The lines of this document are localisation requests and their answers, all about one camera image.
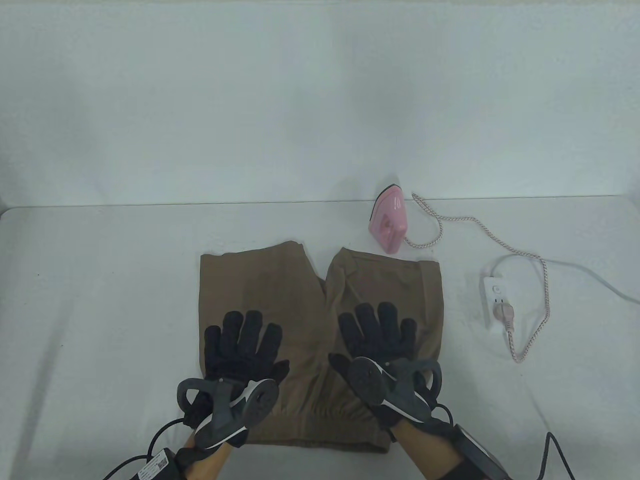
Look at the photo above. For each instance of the brown shorts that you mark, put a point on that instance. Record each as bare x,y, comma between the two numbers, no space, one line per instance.
300,310

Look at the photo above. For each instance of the person's left forearm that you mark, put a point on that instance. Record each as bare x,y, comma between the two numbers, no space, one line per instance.
210,462

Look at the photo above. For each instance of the white power strip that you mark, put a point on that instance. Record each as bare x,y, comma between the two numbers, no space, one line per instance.
492,287

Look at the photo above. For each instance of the person's right hand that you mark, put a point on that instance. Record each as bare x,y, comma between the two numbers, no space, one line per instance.
380,340

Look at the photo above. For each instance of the black sensor box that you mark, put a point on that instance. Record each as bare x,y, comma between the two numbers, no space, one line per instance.
160,465
480,455

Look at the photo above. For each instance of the pink electric iron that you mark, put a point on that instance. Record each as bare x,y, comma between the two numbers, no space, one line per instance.
387,225

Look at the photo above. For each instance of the white table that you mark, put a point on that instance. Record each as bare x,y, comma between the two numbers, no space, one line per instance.
75,300

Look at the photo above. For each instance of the person's left hand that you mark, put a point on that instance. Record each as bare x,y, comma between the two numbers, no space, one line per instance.
240,350

